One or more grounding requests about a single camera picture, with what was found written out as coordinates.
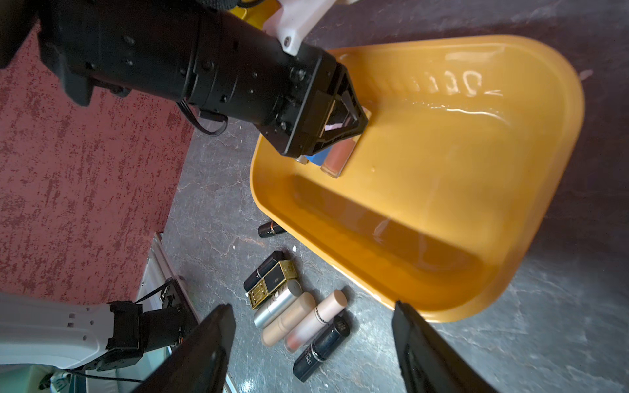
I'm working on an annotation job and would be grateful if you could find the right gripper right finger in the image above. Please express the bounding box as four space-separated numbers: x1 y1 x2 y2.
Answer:
391 301 496 392

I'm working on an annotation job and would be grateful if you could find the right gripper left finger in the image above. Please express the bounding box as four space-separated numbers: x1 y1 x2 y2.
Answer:
134 304 236 393

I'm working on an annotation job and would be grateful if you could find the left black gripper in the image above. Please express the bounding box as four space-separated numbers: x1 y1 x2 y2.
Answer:
39 1 369 157

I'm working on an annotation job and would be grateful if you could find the silver cap coral lip gloss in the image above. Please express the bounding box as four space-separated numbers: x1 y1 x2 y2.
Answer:
321 136 360 178

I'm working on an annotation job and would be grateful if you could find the pink blue gradient lipstick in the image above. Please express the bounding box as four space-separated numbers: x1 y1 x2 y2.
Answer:
296 147 331 166

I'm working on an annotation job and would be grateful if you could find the yellow plastic storage box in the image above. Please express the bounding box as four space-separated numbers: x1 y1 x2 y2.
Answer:
250 35 585 323

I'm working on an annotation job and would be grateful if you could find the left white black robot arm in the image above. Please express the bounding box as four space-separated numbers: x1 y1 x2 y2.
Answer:
1 1 368 371

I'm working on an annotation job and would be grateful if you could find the silver lipstick tube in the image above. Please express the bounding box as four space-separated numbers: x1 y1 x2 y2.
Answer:
253 279 303 328

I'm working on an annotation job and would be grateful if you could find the black round lipstick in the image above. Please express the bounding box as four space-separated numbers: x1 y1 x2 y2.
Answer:
293 315 351 383

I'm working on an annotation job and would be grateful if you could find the gold black square lipstick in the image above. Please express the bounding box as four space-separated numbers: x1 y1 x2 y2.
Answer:
247 260 298 309

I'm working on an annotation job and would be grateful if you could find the beige lipstick tube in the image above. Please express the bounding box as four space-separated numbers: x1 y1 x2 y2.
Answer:
261 292 316 347

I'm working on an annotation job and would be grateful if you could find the pink beige lip gloss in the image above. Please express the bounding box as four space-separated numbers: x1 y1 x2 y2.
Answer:
284 290 347 353

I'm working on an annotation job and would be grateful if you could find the yellow metal pen cup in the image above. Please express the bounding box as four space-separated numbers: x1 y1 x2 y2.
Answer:
229 0 281 30

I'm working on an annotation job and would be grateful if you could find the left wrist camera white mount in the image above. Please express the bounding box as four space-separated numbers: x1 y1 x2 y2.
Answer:
262 0 356 57

